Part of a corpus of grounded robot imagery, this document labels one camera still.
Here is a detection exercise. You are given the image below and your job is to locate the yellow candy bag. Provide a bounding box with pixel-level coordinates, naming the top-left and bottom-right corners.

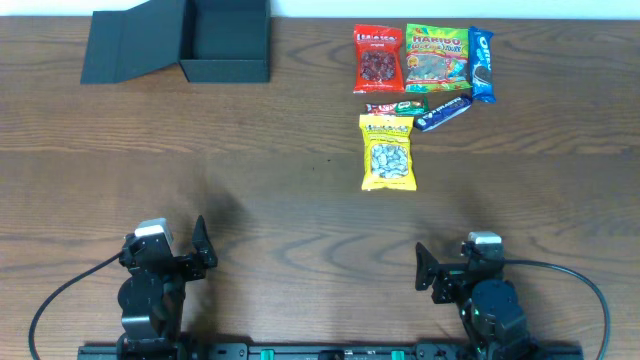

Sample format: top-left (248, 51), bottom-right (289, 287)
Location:
top-left (359, 114), bottom-right (417, 191)

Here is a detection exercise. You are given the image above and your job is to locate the dark blue chocolate bar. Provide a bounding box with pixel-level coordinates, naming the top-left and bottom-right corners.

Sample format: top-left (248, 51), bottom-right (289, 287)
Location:
top-left (413, 95), bottom-right (473, 132)

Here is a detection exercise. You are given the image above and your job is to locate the red green KitKat Milo bar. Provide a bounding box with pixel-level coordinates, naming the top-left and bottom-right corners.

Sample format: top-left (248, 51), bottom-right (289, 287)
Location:
top-left (365, 99), bottom-right (429, 116)

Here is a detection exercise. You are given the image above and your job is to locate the blue Oreo cookie pack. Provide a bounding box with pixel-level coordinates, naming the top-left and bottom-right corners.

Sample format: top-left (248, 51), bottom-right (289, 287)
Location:
top-left (469, 26), bottom-right (496, 103)

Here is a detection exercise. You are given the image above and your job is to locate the black cardboard box with lid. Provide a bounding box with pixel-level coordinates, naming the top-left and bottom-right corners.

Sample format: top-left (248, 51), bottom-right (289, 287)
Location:
top-left (81, 0), bottom-right (271, 84)

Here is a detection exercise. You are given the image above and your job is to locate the green Haribo worms bag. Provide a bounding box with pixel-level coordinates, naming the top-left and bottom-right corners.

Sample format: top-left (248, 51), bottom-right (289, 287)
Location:
top-left (405, 24), bottom-right (471, 94)

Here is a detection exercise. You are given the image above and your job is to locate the red Maltesers candy bag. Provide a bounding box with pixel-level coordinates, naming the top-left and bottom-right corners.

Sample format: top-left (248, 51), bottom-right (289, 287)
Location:
top-left (353, 24), bottom-right (404, 93)

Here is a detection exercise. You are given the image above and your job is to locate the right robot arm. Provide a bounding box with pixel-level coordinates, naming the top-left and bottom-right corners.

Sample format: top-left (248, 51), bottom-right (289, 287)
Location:
top-left (415, 241), bottom-right (545, 360)

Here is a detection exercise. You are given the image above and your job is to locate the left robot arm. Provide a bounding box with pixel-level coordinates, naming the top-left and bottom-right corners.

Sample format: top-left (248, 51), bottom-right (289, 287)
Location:
top-left (116, 216), bottom-right (218, 360)

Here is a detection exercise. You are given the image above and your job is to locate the left black cable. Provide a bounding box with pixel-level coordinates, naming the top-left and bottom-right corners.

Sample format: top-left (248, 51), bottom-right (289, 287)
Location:
top-left (27, 250), bottom-right (125, 360)

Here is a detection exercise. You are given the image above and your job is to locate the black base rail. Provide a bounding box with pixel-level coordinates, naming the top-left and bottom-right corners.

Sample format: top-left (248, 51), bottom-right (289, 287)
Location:
top-left (76, 343), bottom-right (584, 360)

